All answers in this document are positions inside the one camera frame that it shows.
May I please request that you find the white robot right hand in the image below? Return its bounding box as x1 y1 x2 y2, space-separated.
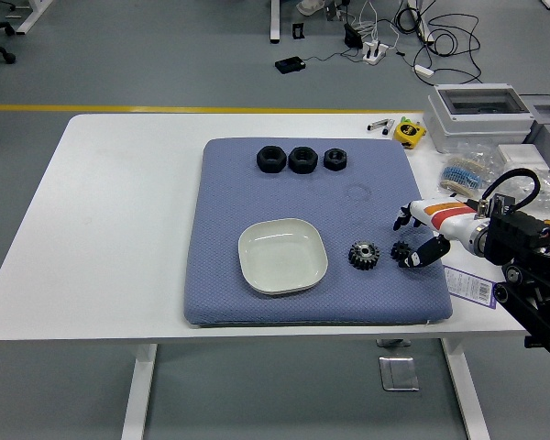
392 197 481 270

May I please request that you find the small black gear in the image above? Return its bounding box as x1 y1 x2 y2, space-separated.
390 240 412 263

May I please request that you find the large steel gear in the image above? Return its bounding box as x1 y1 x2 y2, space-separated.
347 240 380 271

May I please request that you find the small white box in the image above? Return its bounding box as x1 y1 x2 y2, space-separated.
495 143 545 166

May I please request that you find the small black hex nut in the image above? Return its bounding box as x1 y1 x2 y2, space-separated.
323 148 348 171

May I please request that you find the large black hex nut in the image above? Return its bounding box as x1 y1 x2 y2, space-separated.
287 145 319 174
256 145 286 174

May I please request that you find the bag of blue resistors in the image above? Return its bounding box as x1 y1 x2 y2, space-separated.
439 140 503 193

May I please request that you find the purple and white label card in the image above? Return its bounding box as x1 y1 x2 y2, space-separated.
442 264 500 309

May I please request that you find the yellow tape measure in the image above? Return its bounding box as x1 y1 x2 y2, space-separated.
392 117 427 150

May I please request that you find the blue-grey padded mat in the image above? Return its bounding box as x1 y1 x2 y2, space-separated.
182 137 454 329

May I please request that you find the metal floor plate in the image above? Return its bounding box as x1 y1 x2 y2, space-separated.
378 356 420 391

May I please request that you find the white square dish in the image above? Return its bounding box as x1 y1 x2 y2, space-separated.
236 217 327 296

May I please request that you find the white table leg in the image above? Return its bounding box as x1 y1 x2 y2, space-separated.
441 339 491 440
121 343 160 440

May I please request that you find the white power strip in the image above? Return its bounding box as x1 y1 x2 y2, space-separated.
361 39 390 66

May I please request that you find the black power adapter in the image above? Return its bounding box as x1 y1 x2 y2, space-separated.
343 22 364 49

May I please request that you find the black flat device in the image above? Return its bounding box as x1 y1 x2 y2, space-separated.
274 56 307 75

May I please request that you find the white background desk leg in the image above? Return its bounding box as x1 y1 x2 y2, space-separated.
16 0 55 36
269 0 282 45

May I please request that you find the grey electrical enclosure box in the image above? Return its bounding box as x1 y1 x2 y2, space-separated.
423 82 537 155

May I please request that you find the black floor cable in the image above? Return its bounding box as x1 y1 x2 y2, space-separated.
396 0 483 86

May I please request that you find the white floor cable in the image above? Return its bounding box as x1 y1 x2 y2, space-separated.
355 0 401 52

